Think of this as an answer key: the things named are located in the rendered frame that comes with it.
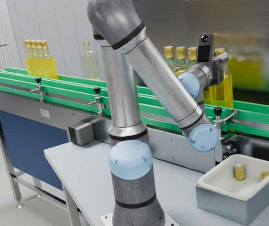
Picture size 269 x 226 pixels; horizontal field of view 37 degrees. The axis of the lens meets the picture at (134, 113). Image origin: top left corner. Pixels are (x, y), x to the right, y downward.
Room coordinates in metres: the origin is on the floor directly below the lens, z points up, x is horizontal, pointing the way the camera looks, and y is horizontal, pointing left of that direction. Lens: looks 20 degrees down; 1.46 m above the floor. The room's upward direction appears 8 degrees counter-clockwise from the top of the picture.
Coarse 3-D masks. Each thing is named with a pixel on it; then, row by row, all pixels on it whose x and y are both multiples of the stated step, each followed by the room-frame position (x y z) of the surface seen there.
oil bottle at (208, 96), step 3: (210, 87) 1.36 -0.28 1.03; (210, 90) 1.36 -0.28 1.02; (204, 93) 1.37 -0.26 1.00; (207, 93) 1.36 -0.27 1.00; (210, 93) 1.36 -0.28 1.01; (204, 96) 1.37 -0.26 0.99; (207, 96) 1.36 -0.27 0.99; (210, 96) 1.36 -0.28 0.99; (204, 99) 1.37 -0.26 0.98; (207, 99) 1.36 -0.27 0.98; (210, 99) 1.36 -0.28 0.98; (204, 102) 1.37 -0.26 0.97; (207, 102) 1.36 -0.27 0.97; (210, 102) 1.36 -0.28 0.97
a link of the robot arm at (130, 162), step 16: (128, 144) 0.99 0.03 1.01; (144, 144) 0.98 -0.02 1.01; (112, 160) 0.93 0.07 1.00; (128, 160) 0.92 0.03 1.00; (144, 160) 0.92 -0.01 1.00; (112, 176) 0.94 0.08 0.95; (128, 176) 0.90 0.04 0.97; (144, 176) 0.91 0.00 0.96; (128, 192) 0.90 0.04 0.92; (144, 192) 0.91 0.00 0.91
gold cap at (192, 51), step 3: (189, 48) 1.43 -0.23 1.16; (192, 48) 1.42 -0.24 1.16; (195, 48) 1.42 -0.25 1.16; (189, 51) 1.43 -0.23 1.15; (192, 51) 1.42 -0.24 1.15; (195, 51) 1.42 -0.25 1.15; (189, 54) 1.43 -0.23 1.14; (192, 54) 1.42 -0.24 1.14; (195, 54) 1.42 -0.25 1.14; (189, 57) 1.43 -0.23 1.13; (192, 57) 1.42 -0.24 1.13; (195, 57) 1.42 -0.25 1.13; (189, 60) 1.43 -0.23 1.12; (192, 60) 1.42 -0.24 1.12; (195, 60) 1.42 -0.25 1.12
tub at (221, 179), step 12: (240, 156) 1.16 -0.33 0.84; (216, 168) 1.11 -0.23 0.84; (228, 168) 1.14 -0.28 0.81; (252, 168) 1.13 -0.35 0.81; (264, 168) 1.10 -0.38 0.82; (204, 180) 1.06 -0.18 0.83; (216, 180) 1.09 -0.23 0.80; (228, 180) 1.13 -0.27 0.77; (252, 180) 1.12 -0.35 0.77; (264, 180) 0.99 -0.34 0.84; (228, 192) 0.96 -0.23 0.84; (240, 192) 1.06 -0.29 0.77; (252, 192) 0.94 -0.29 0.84
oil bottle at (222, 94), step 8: (224, 72) 1.32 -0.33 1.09; (224, 80) 1.31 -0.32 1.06; (216, 88) 1.33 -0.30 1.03; (224, 88) 1.31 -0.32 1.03; (216, 96) 1.34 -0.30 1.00; (224, 96) 1.31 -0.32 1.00; (232, 96) 1.34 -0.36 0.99; (216, 104) 1.34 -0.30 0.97; (224, 104) 1.31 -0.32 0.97; (232, 104) 1.34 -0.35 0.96
